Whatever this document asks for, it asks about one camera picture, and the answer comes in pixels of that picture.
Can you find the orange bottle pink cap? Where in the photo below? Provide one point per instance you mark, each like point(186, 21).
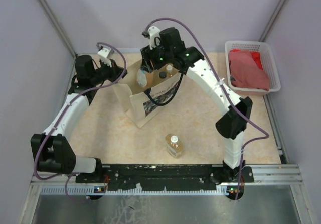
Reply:
point(141, 78)

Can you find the amber bottle white cap tall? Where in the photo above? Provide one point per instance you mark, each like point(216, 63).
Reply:
point(169, 70)

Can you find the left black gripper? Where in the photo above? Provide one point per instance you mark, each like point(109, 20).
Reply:
point(115, 70)

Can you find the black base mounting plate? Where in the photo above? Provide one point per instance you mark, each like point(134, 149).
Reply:
point(169, 179)

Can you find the clear bottle dark cap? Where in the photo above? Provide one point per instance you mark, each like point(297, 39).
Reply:
point(162, 75)

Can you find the white plastic basket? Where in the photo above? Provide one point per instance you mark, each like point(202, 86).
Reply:
point(267, 62)

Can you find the beige canvas tote bag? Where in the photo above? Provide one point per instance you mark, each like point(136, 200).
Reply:
point(142, 104)

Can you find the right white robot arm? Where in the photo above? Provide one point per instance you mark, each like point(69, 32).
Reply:
point(195, 64)

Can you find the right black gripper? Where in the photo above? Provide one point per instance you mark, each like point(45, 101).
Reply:
point(147, 59)

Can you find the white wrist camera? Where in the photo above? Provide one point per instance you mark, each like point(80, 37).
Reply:
point(105, 55)
point(152, 33)

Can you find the pink cloth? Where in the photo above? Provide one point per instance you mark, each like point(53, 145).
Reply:
point(244, 71)

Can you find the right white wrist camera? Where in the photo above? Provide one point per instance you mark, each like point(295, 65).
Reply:
point(152, 33)

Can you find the aluminium frame rail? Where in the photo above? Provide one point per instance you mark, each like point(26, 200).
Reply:
point(265, 175)

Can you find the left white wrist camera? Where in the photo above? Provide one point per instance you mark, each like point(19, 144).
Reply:
point(105, 55)

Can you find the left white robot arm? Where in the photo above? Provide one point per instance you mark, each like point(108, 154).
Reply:
point(52, 152)

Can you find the yellow bottle white cap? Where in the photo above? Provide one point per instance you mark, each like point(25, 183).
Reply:
point(174, 145)

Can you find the red cloth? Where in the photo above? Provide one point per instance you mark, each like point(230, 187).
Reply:
point(257, 59)

